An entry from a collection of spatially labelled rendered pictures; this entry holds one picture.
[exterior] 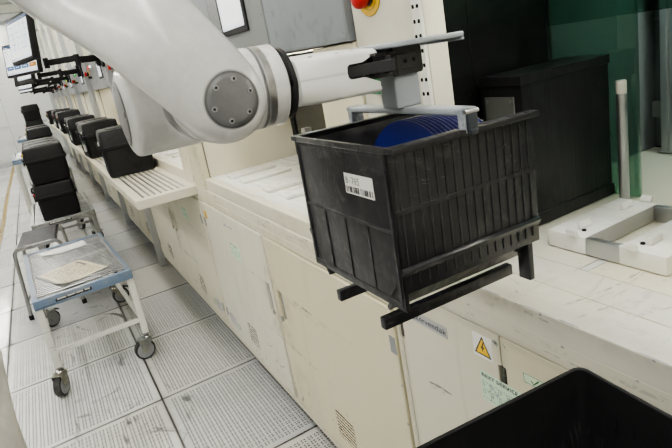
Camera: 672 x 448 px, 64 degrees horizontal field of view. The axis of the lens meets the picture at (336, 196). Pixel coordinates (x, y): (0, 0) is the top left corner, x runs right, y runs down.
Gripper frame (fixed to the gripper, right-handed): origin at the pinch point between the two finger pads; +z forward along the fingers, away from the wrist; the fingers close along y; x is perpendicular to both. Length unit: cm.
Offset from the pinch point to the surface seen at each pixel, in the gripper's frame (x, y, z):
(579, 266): -37.8, -0.9, 31.1
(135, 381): -125, -187, -32
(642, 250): -35, 7, 36
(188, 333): -125, -214, -1
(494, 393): -57, -6, 15
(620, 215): -35, -5, 47
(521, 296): -37.9, -0.7, 17.5
